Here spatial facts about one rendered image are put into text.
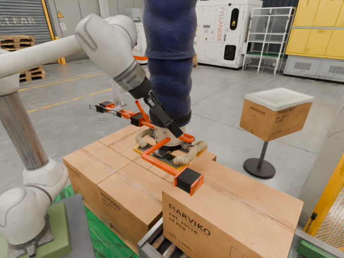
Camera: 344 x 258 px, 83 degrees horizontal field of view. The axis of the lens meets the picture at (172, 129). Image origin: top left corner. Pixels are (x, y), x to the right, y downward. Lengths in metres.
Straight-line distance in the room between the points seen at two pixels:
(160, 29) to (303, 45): 7.37
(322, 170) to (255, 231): 1.11
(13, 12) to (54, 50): 9.81
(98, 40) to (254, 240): 0.91
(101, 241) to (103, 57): 1.79
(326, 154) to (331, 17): 6.38
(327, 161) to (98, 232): 2.06
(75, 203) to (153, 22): 1.12
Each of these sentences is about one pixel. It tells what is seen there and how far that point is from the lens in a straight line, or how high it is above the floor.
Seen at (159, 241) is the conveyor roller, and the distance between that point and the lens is 1.39.
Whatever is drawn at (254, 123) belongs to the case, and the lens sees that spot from 2.32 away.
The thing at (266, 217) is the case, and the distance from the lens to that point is 1.08.
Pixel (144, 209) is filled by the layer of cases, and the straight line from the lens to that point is 1.54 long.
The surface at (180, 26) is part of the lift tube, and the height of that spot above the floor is 1.72.
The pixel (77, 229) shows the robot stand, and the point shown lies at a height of 0.75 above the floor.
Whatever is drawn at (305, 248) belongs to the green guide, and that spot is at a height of 0.62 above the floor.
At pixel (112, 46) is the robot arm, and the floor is 1.68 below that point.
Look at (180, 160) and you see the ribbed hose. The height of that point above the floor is 1.13.
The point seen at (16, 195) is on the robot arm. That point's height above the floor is 1.09.
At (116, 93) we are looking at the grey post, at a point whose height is 0.29.
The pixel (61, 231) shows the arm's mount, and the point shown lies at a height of 0.81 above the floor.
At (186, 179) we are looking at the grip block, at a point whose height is 1.22.
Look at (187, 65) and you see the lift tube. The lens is 0.91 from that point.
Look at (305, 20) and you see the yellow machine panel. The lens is 8.05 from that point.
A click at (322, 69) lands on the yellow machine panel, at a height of 0.37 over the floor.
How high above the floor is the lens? 1.74
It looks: 29 degrees down
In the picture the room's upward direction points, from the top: straight up
